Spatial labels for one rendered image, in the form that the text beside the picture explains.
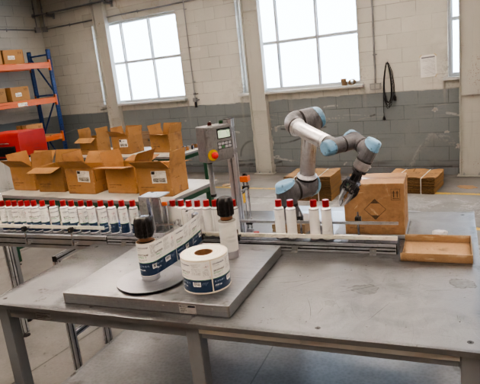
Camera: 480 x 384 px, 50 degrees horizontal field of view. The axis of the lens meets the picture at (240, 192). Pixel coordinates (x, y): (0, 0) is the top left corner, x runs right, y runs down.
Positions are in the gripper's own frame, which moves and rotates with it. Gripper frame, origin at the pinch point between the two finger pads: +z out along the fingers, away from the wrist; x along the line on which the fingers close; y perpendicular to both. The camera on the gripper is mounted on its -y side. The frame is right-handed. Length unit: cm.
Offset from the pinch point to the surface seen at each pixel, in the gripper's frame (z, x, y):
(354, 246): 14.4, 15.1, 5.4
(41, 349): 199, -136, 2
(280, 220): 22.7, -23.3, 3.3
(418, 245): 3.0, 41.2, -6.4
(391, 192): -11.3, 18.0, -16.9
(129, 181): 122, -180, -128
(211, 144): 5, -74, 0
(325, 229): 14.8, -0.9, 3.7
